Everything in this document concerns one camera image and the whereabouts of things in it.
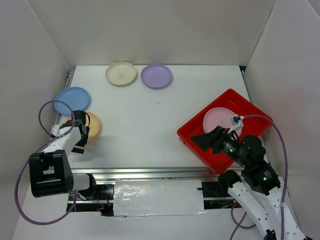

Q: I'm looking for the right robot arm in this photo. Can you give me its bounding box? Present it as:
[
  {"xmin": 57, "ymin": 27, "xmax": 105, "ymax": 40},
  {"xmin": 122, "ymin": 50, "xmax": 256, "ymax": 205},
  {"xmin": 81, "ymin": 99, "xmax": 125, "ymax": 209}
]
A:
[{"xmin": 190, "ymin": 126, "xmax": 308, "ymax": 240}]

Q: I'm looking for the pink plate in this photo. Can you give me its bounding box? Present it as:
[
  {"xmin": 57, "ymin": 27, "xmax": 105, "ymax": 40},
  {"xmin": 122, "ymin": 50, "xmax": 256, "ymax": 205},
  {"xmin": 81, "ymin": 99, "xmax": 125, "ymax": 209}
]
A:
[{"xmin": 202, "ymin": 107, "xmax": 236, "ymax": 133}]

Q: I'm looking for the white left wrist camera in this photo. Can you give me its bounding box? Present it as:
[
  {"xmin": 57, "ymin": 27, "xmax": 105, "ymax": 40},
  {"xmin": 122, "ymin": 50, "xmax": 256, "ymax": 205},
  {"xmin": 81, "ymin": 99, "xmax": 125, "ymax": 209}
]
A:
[{"xmin": 51, "ymin": 124, "xmax": 67, "ymax": 138}]

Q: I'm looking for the purple plate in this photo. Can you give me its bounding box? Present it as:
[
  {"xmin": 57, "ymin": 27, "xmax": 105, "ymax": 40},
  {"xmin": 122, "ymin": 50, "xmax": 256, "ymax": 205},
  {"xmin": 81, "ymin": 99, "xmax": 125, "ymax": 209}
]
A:
[{"xmin": 140, "ymin": 64, "xmax": 173, "ymax": 89}]

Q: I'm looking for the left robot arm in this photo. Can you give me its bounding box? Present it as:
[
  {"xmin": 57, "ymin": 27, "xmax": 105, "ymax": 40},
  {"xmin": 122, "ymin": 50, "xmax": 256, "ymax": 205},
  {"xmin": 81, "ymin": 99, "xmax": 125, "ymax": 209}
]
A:
[{"xmin": 28, "ymin": 110, "xmax": 99, "ymax": 200}]

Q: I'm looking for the blue plate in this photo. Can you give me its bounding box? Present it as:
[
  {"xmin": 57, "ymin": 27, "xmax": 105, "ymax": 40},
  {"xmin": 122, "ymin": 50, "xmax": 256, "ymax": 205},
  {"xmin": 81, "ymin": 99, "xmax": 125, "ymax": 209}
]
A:
[{"xmin": 53, "ymin": 87, "xmax": 90, "ymax": 116}]

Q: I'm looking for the orange plate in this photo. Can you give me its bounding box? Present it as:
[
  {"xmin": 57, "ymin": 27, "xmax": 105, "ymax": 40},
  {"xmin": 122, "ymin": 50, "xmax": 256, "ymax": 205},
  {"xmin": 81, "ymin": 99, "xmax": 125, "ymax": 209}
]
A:
[{"xmin": 65, "ymin": 111, "xmax": 101, "ymax": 138}]

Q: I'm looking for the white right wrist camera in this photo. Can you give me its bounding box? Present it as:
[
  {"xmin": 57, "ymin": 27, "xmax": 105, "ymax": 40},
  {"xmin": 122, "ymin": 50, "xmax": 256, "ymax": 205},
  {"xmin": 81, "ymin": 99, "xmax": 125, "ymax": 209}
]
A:
[{"xmin": 228, "ymin": 114, "xmax": 244, "ymax": 134}]

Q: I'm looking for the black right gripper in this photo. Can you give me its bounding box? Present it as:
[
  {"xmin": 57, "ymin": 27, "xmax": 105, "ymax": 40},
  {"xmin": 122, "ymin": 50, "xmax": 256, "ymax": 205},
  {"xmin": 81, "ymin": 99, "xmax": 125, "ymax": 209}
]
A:
[{"xmin": 189, "ymin": 123, "xmax": 249, "ymax": 167}]

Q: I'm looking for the cream plate at back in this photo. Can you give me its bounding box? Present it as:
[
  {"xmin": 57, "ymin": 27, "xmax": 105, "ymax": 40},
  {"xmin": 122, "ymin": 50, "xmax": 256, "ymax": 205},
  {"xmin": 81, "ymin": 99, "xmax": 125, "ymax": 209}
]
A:
[{"xmin": 105, "ymin": 61, "xmax": 137, "ymax": 87}]

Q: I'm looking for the red plastic bin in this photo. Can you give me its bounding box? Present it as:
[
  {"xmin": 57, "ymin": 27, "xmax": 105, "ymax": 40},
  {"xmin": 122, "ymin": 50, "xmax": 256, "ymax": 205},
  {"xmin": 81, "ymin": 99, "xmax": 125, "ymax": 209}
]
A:
[{"xmin": 177, "ymin": 88, "xmax": 271, "ymax": 174}]

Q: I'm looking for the white tape patch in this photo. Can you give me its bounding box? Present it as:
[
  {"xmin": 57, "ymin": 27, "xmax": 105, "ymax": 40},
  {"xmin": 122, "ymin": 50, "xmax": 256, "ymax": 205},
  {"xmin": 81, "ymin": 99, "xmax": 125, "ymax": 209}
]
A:
[{"xmin": 113, "ymin": 180, "xmax": 205, "ymax": 217}]

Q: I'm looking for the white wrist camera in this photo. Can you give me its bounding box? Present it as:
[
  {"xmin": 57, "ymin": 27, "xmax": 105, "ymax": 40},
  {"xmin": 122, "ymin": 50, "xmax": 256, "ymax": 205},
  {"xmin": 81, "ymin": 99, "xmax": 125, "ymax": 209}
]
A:
[
  {"xmin": 228, "ymin": 114, "xmax": 244, "ymax": 134},
  {"xmin": 51, "ymin": 124, "xmax": 67, "ymax": 138}
]

